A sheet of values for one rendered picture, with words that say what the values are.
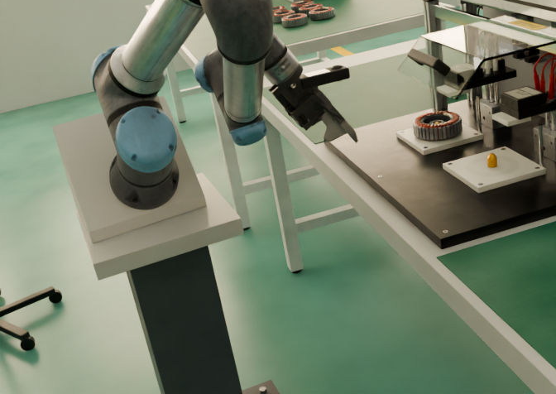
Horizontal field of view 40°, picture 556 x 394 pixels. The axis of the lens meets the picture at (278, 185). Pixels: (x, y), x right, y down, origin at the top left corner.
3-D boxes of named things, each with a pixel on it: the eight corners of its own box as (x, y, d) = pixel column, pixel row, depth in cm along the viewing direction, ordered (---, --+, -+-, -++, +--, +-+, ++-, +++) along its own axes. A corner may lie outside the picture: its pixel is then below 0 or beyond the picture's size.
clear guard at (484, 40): (455, 100, 128) (452, 66, 126) (397, 71, 150) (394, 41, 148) (621, 57, 134) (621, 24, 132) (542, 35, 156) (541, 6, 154)
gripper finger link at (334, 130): (341, 156, 164) (312, 127, 166) (361, 138, 164) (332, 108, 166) (340, 154, 161) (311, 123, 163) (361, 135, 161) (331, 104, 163)
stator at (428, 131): (426, 146, 171) (425, 130, 170) (405, 132, 181) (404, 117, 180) (471, 133, 173) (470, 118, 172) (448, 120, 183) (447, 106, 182)
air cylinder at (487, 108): (492, 129, 177) (491, 107, 174) (476, 121, 183) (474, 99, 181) (511, 124, 177) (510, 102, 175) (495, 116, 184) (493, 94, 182)
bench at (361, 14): (234, 237, 321) (198, 66, 292) (172, 121, 488) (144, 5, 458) (468, 171, 342) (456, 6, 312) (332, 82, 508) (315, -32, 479)
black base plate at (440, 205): (441, 250, 135) (440, 238, 134) (324, 144, 192) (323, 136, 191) (666, 182, 143) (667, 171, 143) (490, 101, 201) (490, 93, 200)
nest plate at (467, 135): (424, 155, 170) (423, 150, 169) (395, 136, 183) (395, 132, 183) (483, 139, 172) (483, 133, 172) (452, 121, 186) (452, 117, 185)
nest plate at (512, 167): (478, 193, 148) (477, 187, 147) (443, 168, 161) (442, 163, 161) (546, 174, 151) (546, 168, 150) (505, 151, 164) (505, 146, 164)
